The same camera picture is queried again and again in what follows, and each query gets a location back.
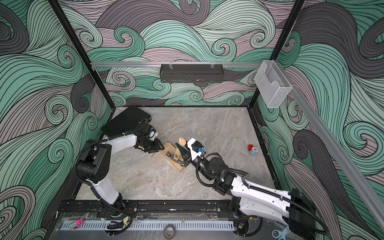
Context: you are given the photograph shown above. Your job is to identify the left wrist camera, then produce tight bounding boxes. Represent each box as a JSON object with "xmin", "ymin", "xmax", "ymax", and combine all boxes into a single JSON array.
[{"xmin": 149, "ymin": 129, "xmax": 158, "ymax": 138}]

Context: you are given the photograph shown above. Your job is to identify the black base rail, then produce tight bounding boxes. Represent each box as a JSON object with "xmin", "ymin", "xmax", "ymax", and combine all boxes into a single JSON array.
[{"xmin": 58, "ymin": 200, "xmax": 239, "ymax": 219}]

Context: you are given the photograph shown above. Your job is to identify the aluminium wall rail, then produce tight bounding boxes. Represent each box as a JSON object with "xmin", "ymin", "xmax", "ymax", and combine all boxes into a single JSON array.
[{"xmin": 90, "ymin": 61, "xmax": 262, "ymax": 69}]

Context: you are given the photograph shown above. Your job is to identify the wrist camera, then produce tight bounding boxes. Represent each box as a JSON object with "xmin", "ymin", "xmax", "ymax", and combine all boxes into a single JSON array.
[
  {"xmin": 187, "ymin": 138, "xmax": 206, "ymax": 161},
  {"xmin": 149, "ymin": 129, "xmax": 158, "ymax": 138}
]

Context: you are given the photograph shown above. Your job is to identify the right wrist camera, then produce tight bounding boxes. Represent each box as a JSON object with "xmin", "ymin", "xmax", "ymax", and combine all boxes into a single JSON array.
[{"xmin": 187, "ymin": 138, "xmax": 206, "ymax": 161}]

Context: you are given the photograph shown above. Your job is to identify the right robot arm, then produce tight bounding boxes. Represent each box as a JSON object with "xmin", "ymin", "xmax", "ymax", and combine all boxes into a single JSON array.
[{"xmin": 176, "ymin": 139, "xmax": 330, "ymax": 240}]

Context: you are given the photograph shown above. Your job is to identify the wooden board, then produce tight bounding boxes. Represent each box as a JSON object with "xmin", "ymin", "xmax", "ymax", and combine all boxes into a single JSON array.
[{"xmin": 161, "ymin": 142, "xmax": 186, "ymax": 172}]

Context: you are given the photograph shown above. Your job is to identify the wooden handle claw hammer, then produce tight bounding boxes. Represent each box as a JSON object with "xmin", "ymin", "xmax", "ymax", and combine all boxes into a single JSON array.
[{"xmin": 166, "ymin": 138, "xmax": 187, "ymax": 167}]

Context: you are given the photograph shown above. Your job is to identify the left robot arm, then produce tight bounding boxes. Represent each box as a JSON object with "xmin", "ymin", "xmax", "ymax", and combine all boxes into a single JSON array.
[{"xmin": 73, "ymin": 119, "xmax": 165, "ymax": 214}]

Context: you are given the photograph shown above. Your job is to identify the clear plastic wall bin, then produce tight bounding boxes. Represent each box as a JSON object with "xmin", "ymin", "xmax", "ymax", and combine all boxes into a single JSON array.
[{"xmin": 254, "ymin": 60, "xmax": 292, "ymax": 109}]

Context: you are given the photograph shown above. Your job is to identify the blue scissors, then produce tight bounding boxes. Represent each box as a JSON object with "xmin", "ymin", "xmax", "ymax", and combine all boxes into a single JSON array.
[{"xmin": 272, "ymin": 227, "xmax": 291, "ymax": 240}]

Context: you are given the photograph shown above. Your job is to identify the black case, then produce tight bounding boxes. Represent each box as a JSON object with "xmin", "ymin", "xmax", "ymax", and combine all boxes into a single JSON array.
[{"xmin": 101, "ymin": 106, "xmax": 152, "ymax": 138}]

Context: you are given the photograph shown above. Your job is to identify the white slotted cable duct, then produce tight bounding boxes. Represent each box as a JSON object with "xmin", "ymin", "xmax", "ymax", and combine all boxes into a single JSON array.
[{"xmin": 60, "ymin": 220, "xmax": 235, "ymax": 231}]

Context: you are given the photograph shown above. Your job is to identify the tape roll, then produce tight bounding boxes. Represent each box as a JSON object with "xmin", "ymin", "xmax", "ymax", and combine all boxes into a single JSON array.
[{"xmin": 163, "ymin": 225, "xmax": 177, "ymax": 240}]

